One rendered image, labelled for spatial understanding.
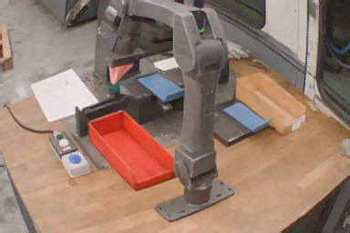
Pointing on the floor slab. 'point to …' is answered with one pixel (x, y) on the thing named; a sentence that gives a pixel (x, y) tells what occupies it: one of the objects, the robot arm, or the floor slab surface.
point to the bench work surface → (248, 207)
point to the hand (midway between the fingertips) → (113, 80)
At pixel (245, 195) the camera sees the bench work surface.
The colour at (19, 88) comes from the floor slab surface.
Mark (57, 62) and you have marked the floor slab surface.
